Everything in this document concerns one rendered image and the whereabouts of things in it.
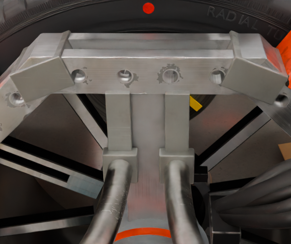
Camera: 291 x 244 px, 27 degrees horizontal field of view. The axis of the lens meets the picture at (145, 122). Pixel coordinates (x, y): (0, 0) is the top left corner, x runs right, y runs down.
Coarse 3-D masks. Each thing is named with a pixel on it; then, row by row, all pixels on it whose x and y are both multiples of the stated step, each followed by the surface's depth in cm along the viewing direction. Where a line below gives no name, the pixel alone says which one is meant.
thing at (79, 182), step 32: (64, 96) 72; (96, 128) 74; (256, 128) 73; (0, 160) 77; (32, 160) 77; (64, 160) 78; (0, 192) 91; (32, 192) 102; (96, 192) 79; (192, 192) 83; (224, 192) 78; (0, 224) 83; (32, 224) 82; (64, 224) 82
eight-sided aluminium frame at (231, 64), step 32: (64, 32) 63; (32, 64) 58; (64, 64) 58; (96, 64) 58; (128, 64) 58; (160, 64) 58; (192, 64) 57; (224, 64) 57; (256, 64) 57; (0, 96) 60; (32, 96) 60; (256, 96) 58; (288, 96) 59; (0, 128) 62; (288, 128) 60
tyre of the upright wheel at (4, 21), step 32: (0, 0) 67; (32, 0) 64; (64, 0) 63; (96, 0) 63; (128, 0) 63; (160, 0) 63; (192, 0) 63; (224, 0) 63; (256, 0) 63; (288, 0) 63; (0, 32) 66; (32, 32) 65; (96, 32) 65; (128, 32) 65; (160, 32) 65; (192, 32) 65; (224, 32) 64; (256, 32) 64; (288, 32) 64; (0, 64) 68
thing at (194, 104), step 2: (190, 96) 122; (190, 98) 122; (192, 98) 122; (190, 100) 123; (192, 100) 123; (194, 100) 123; (190, 102) 123; (192, 102) 123; (194, 102) 123; (196, 102) 123; (190, 104) 123; (192, 104) 123; (194, 104) 123; (196, 104) 123; (198, 104) 123; (190, 106) 123; (192, 106) 123; (194, 106) 123; (196, 106) 123; (198, 106) 123; (200, 106) 123; (194, 108) 123; (196, 108) 123; (198, 108) 123; (196, 110) 124
